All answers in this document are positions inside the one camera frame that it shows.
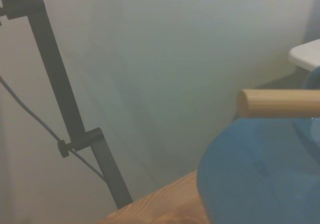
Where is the blue enamel mug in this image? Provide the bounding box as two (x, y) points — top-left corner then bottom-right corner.
(196, 65), (320, 224)

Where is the white flat board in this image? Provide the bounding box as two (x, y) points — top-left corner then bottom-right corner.
(288, 39), (320, 70)

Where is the black camera stand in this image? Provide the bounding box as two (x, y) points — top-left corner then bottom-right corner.
(0, 0), (134, 209)

